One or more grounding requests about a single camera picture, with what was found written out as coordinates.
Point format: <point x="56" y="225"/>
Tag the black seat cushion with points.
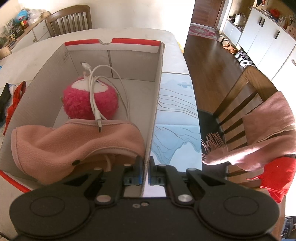
<point x="208" y="122"/>

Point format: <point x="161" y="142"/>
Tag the black cloth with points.
<point x="5" y="95"/>

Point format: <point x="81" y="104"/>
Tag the pink fleece hat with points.
<point x="69" y="143"/>

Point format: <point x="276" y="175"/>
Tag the red garment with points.
<point x="279" y="176"/>

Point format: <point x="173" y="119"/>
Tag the row of shoes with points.
<point x="238" y="53"/>

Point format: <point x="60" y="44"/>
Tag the tall white cabinet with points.
<point x="266" y="39"/>

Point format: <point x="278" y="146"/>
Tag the red white cardboard box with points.
<point x="46" y="69"/>

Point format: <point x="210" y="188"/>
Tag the clear plastic bags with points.
<point x="34" y="16"/>

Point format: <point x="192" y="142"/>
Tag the wooden chair with scarf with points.
<point x="252" y="81"/>

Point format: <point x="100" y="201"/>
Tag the light blue printed placemat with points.
<point x="175" y="115"/>

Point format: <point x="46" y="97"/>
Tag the pink fringed scarf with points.
<point x="272" y="125"/>

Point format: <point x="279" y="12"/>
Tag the beige tote bag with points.
<point x="239" y="19"/>

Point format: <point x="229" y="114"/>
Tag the pink plush ball toy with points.
<point x="78" y="104"/>

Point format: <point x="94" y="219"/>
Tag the blue globe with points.
<point x="22" y="15"/>

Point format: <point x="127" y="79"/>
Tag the red cloth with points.
<point x="13" y="104"/>

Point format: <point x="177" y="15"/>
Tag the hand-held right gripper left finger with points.
<point x="139" y="172"/>

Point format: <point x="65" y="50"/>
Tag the brown wooden door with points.
<point x="205" y="11"/>

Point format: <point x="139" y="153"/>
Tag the white wooden sideboard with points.
<point x="39" y="30"/>

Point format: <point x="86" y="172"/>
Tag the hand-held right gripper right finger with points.
<point x="152" y="173"/>

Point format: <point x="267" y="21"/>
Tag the red patterned rug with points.
<point x="203" y="31"/>

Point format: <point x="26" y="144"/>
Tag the jar with red label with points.
<point x="23" y="24"/>

